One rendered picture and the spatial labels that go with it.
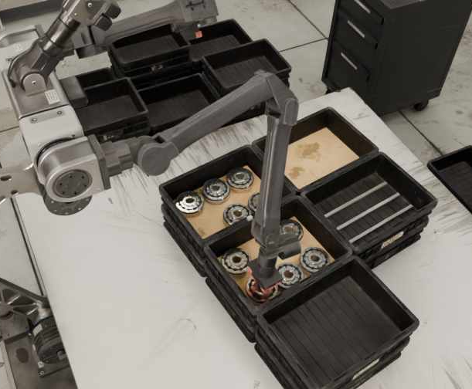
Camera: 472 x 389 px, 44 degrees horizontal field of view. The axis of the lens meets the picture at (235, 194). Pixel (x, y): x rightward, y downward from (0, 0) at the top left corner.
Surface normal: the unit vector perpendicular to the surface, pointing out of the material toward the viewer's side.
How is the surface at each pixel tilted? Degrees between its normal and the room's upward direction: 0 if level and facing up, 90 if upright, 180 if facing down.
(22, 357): 0
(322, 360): 0
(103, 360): 0
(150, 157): 64
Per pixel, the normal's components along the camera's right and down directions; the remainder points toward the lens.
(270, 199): 0.37, 0.33
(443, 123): 0.03, -0.65
